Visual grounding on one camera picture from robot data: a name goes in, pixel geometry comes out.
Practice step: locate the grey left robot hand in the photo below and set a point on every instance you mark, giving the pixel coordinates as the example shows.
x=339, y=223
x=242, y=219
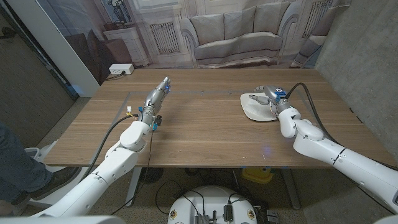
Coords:
x=156, y=98

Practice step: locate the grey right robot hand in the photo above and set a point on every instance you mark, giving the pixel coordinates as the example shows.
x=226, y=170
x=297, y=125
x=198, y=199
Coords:
x=275, y=95

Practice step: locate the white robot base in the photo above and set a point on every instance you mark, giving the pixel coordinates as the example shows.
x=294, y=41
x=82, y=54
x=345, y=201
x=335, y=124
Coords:
x=211, y=199

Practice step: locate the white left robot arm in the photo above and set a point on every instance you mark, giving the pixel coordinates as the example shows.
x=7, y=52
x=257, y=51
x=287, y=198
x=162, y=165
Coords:
x=116, y=161

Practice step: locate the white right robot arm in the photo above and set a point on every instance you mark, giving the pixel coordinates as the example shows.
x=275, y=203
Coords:
x=348, y=161

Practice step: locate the white square paper plate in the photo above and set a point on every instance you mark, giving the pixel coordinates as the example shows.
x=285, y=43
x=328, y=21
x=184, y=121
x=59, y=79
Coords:
x=245, y=107

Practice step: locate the white power strip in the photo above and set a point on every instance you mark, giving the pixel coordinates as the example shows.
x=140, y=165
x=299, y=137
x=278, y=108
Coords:
x=121, y=68

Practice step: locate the printed living room backdrop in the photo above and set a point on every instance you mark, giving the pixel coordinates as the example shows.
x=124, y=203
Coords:
x=239, y=31

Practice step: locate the black round fan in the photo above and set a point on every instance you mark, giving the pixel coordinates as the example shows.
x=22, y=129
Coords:
x=151, y=175

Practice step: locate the yellow object under table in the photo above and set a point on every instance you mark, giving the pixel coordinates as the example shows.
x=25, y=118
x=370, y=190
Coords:
x=256, y=175

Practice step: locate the white table leg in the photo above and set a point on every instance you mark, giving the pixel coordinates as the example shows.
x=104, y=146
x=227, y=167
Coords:
x=133, y=186
x=290, y=189

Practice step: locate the dark brown shoe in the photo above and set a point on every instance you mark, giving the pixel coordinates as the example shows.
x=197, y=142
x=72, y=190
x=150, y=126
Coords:
x=59, y=179

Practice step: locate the white plastic floor base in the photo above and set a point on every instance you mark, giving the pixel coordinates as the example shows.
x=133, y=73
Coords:
x=34, y=154

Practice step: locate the white robot chest shell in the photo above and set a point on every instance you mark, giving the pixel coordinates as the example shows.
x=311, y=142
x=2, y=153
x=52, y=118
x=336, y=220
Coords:
x=62, y=220

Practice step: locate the person's leg in jeans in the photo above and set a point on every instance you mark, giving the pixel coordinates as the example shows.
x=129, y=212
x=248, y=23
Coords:
x=18, y=168

